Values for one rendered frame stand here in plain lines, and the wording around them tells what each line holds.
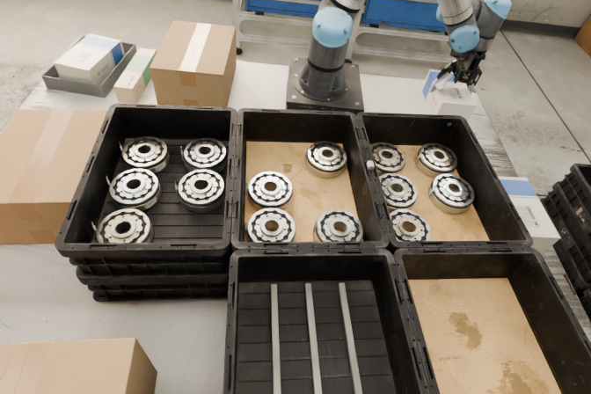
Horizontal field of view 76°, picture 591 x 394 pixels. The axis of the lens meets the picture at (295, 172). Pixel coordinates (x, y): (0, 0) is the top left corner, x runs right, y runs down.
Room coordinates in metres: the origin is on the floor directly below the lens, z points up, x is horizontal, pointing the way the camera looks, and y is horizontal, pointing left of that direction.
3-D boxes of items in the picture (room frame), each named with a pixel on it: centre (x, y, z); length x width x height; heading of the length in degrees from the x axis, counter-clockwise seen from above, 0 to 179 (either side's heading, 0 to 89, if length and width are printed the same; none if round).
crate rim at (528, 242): (0.62, -0.31, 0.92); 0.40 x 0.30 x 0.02; 10
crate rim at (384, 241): (0.56, -0.02, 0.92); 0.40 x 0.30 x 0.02; 10
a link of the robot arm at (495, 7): (1.17, -0.51, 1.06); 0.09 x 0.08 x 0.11; 87
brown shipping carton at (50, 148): (0.56, 0.59, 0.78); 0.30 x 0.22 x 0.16; 12
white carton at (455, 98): (1.19, -0.51, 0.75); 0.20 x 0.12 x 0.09; 5
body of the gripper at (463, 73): (1.16, -0.51, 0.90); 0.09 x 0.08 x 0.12; 5
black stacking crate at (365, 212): (0.56, -0.02, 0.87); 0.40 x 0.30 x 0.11; 10
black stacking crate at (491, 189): (0.62, -0.31, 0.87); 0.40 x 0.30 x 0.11; 10
